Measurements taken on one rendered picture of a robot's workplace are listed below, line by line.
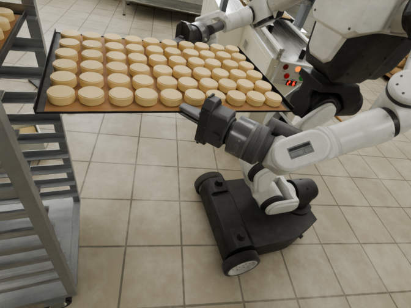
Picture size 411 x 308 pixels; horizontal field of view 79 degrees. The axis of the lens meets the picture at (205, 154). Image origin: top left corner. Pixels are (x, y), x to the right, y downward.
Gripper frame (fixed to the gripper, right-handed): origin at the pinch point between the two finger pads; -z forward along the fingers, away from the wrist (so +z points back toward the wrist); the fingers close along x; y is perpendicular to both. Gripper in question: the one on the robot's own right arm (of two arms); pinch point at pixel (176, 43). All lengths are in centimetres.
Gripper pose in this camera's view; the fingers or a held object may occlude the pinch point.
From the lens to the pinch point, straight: 95.0
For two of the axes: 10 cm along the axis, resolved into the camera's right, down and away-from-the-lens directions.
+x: 2.1, -7.1, -6.7
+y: 8.7, 4.5, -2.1
